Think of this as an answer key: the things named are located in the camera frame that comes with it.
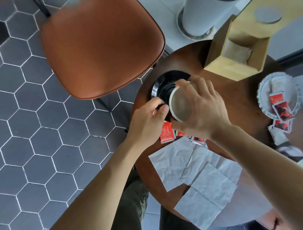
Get person's left hand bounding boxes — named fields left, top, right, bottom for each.
left=125, top=97, right=170, bottom=152

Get person's right hand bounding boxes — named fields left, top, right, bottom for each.
left=170, top=75, right=233, bottom=141

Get white ceramic cup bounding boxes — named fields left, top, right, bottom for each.
left=169, top=81, right=197, bottom=123

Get black glossy saucer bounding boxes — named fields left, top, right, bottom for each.
left=151, top=70, right=192, bottom=122

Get person's right forearm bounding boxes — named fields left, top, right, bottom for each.
left=213, top=124, right=303, bottom=230

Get person's left forearm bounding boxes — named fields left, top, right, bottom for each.
left=50, top=138, right=148, bottom=230

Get white paper napkin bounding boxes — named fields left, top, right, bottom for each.
left=148, top=136, right=197, bottom=192
left=174, top=186, right=223, bottom=230
left=181, top=145, right=242, bottom=188
left=189, top=163, right=238, bottom=209

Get beige napkins stack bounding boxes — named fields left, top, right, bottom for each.
left=223, top=39, right=253, bottom=66

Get white scalloped plate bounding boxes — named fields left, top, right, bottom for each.
left=257, top=72, right=303, bottom=120

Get wooden napkin holder box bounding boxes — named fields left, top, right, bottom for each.
left=204, top=0, right=303, bottom=82

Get white sachet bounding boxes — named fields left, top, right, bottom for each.
left=271, top=76, right=288, bottom=94
left=268, top=126, right=289, bottom=146

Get red and black sachet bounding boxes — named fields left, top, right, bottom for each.
left=272, top=101, right=294, bottom=122
left=272, top=119, right=293, bottom=134

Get brown leather chair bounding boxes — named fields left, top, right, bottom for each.
left=33, top=0, right=174, bottom=113

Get person's dark green trousers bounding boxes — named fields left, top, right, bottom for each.
left=111, top=166, right=207, bottom=230

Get grey round container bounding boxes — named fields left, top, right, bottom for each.
left=276, top=145, right=303, bottom=164

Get white cylindrical pedestal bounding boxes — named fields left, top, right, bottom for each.
left=176, top=0, right=238, bottom=41

